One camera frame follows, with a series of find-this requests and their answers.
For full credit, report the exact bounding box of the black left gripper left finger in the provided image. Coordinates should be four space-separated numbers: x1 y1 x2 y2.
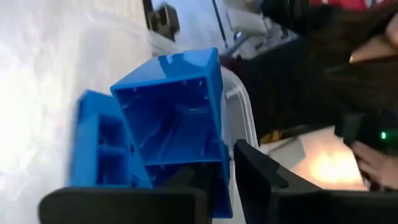
37 164 215 224

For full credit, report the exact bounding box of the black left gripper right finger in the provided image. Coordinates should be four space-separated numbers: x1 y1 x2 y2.
233 139 398 224

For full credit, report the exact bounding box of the blue building block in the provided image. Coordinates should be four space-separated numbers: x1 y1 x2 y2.
110 47 233 218
67 89 153 189

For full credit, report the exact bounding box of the grey flat box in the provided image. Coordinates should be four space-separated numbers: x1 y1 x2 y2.
267 136 307 170

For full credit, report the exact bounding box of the person's hand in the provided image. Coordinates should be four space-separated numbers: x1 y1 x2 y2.
351 141 398 190

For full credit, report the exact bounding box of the black controller with green light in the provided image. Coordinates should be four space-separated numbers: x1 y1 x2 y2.
334 111 398 156

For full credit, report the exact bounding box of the clear plastic bin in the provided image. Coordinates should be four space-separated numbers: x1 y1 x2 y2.
217 67 261 150

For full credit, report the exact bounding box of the person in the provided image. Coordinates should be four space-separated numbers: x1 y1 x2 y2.
220 0 398 190

